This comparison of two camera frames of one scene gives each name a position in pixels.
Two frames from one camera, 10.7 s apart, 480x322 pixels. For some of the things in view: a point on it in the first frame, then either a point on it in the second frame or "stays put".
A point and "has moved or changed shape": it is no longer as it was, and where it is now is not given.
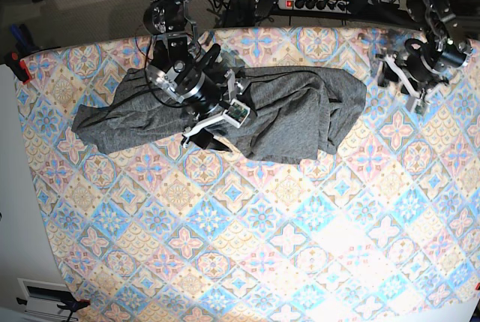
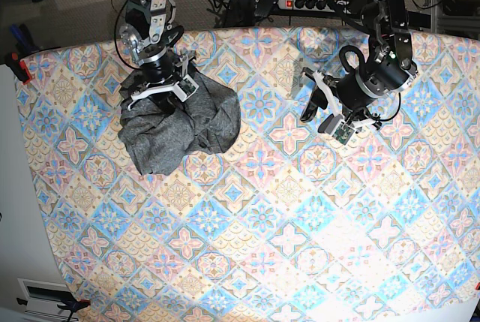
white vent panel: [43, 297] stays put
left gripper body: [211, 101] → [165, 76]
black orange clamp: [73, 303] stays put
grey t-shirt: [295, 114] has moved or changed shape
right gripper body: [415, 73] → [345, 100]
